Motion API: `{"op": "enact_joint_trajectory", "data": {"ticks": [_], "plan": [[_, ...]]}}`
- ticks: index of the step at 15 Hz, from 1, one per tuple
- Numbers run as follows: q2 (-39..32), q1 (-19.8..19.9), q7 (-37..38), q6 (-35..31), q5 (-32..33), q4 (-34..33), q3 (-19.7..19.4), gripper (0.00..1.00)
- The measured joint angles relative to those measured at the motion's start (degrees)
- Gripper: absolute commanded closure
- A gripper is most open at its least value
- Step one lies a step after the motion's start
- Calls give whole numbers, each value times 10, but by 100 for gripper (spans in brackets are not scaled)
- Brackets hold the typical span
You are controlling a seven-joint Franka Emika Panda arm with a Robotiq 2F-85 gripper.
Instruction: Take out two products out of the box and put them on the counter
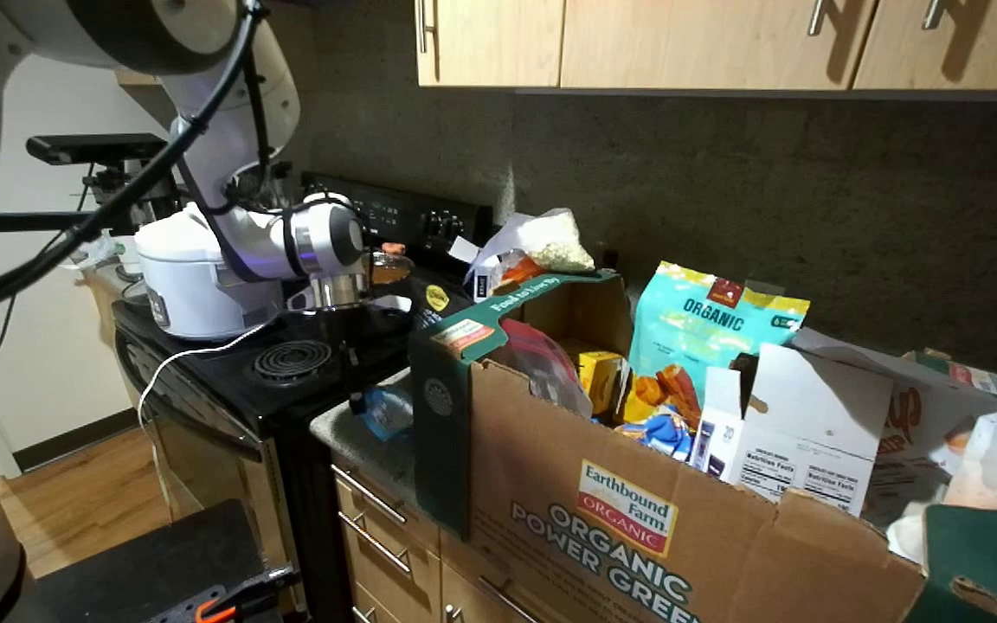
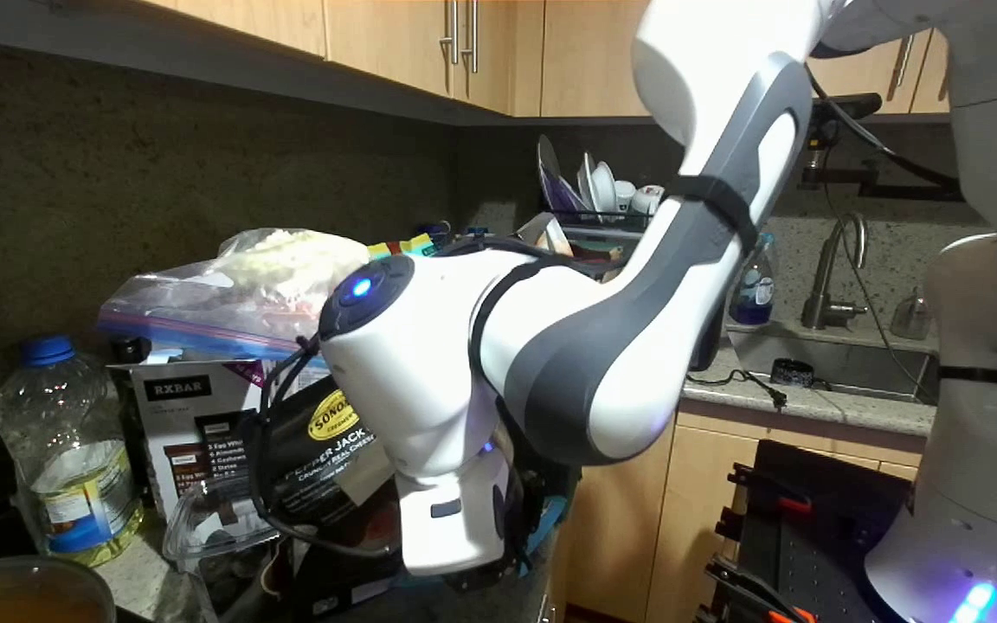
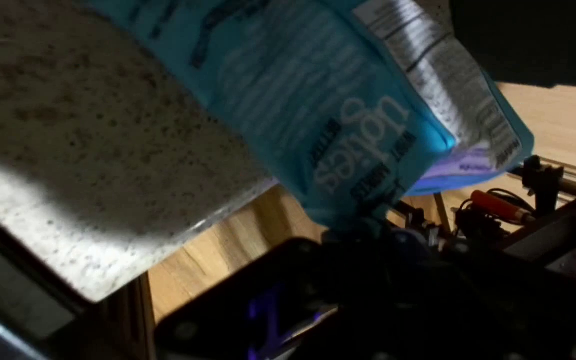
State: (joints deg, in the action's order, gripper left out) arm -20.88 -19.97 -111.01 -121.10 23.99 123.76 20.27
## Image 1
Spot large white carton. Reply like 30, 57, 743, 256
728, 339, 885, 518

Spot metal cabinet handle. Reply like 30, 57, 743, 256
416, 0, 445, 57
805, 0, 846, 42
917, 0, 956, 35

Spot black Sonoma crisps bag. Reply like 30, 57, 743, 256
410, 275, 457, 327

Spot white rice cooker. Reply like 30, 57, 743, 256
132, 204, 287, 347

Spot wooden wall cabinet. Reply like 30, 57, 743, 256
410, 0, 997, 106

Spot red lidded round container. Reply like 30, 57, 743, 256
494, 315, 596, 422

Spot black pot with brown soup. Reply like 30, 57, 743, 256
352, 234, 423, 315

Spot white power cord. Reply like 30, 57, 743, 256
132, 315, 283, 432

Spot narrow white carton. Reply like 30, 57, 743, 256
689, 365, 748, 478

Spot teal organic mango bag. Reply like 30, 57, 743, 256
627, 258, 814, 432

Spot clear zip bag white contents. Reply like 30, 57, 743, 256
452, 204, 602, 303

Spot green cardboard power greens box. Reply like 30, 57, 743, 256
410, 265, 997, 623

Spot crumpled paper bag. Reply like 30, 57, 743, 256
791, 327, 997, 569

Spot black camera stand bar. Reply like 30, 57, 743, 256
0, 208, 98, 234

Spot wooden drawer cabinet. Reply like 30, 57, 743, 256
329, 453, 527, 623

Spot black cart orange clamps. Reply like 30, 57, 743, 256
0, 500, 307, 623

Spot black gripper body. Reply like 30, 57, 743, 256
287, 275, 363, 331

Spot yellow package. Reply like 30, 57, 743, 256
575, 347, 630, 426

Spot black camera on mount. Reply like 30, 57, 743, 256
23, 132, 172, 223

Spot blue white pouch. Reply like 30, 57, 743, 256
638, 408, 698, 468

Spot black electric stove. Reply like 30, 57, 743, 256
111, 171, 498, 623

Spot green red printed package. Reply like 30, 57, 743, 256
917, 343, 997, 405

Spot light blue snack bag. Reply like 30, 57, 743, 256
358, 380, 418, 448

